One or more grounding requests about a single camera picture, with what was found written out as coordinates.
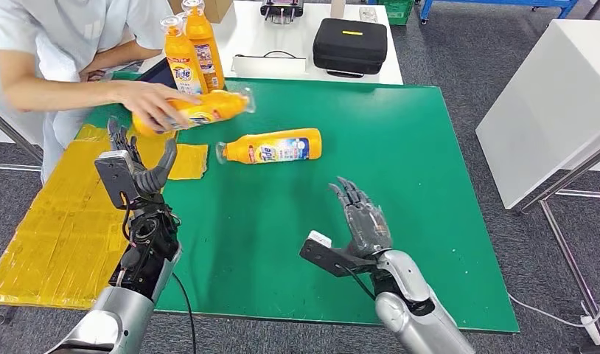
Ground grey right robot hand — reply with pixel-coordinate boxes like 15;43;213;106
328;176;394;259

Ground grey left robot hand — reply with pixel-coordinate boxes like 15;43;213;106
107;117;179;196

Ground orange detergent bottle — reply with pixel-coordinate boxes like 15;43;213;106
161;15;208;96
181;0;226;94
215;128;324;166
132;88;256;139

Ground person's right hand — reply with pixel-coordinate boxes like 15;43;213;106
116;80;203;133

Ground person's hand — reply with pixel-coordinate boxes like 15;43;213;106
116;80;203;133
77;68;108;83

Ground green table mat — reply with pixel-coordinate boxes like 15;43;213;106
83;72;520;336

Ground blue tablet case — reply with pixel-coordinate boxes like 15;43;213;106
133;58;179;91

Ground yellow taped cardboard sheet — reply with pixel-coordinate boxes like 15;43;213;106
0;124;209;311

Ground person's left hand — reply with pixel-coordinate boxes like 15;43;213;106
77;68;108;83

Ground person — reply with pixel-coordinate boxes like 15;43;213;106
0;0;203;184

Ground brown cardboard box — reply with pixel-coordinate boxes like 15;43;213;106
202;0;234;24

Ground black carrying case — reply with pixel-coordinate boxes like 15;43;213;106
313;18;389;79

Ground black controller device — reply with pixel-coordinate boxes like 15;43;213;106
259;0;305;25

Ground green plastic crate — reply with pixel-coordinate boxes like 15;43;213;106
376;0;416;27

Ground white side table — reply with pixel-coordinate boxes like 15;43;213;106
476;19;600;338

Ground white power strip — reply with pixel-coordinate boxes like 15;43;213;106
580;302;600;348

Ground blue metal rack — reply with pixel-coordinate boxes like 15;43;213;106
419;0;582;25

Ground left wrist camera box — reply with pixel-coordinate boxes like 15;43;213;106
94;150;150;211

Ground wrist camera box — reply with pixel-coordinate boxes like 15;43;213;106
94;150;150;211
299;230;379;279

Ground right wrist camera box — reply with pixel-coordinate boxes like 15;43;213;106
299;230;379;279

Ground black cable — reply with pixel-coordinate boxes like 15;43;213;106
235;50;307;60

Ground white power cable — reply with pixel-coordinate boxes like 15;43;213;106
507;293;600;329

